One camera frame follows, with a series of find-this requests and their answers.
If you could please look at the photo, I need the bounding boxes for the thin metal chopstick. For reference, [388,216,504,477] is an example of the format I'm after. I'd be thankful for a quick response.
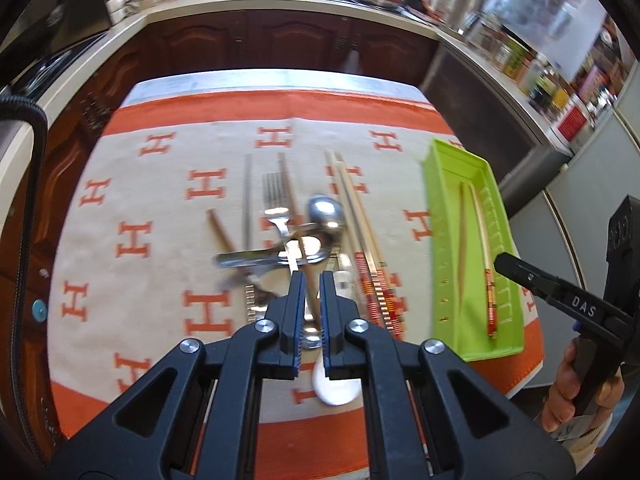
[241,154,254,283]

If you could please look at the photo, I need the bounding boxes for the large silver spoon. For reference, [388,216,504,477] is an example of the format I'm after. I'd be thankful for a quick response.
[305,194,347,261]

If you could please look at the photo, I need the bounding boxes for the person's right hand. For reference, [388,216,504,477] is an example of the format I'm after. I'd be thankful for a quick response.
[541,341,627,437]

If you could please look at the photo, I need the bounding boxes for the cream chopstick red banded end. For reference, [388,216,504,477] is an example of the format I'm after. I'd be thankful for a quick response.
[324,149,393,332]
[336,159,406,341]
[470,183,497,339]

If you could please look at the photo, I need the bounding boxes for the reddish brown chopstick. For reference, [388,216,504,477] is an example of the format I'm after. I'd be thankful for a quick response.
[206,208,273,306]

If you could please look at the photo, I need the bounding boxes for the orange beige printed blanket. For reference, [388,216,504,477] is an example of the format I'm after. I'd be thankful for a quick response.
[47,67,546,480]

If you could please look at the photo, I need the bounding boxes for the dark brown chopstick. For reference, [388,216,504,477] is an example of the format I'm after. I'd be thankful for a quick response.
[276,152,323,322]

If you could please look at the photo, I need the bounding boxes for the black stovetop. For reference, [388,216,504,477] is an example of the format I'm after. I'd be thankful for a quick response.
[0,32,110,107]

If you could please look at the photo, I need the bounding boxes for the silver fork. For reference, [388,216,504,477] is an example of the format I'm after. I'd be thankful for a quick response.
[261,172,301,276]

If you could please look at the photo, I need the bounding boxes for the tan wooden chopstick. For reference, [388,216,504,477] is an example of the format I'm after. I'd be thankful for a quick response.
[457,182,472,286]

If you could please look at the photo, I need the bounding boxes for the dark wooden kitchen cabinets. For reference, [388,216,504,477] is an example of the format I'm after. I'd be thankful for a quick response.
[0,9,442,461]

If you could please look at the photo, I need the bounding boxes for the stainless steel dishwasher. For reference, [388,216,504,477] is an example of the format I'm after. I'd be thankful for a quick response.
[419,41,572,202]

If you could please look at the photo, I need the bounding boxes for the white kitchen countertop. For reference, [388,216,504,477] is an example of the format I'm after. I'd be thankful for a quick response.
[0,0,576,171]

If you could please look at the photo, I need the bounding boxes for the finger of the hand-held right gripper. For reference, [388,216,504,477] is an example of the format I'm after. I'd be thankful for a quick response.
[494,252,563,307]

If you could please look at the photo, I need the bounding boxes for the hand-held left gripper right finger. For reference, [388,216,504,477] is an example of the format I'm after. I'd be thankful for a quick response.
[319,270,582,480]

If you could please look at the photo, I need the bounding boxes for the silver ridged handle utensil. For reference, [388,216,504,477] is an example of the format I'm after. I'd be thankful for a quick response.
[243,277,282,324]

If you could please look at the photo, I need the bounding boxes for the white ceramic spoon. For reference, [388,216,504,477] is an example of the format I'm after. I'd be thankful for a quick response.
[311,269,362,407]

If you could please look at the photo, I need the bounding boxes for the black cable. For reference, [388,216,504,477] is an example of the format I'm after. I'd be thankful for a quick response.
[0,94,49,441]

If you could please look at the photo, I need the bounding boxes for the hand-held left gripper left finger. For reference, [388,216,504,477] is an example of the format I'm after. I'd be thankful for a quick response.
[47,270,307,480]

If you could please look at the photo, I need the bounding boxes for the green plastic tray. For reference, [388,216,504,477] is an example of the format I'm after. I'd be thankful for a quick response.
[422,138,527,364]

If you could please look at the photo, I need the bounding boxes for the small silver spoon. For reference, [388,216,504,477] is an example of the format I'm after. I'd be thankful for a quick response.
[214,234,333,269]

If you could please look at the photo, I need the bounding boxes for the row of bottles and jars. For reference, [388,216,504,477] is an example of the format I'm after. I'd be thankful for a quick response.
[465,7,640,147]

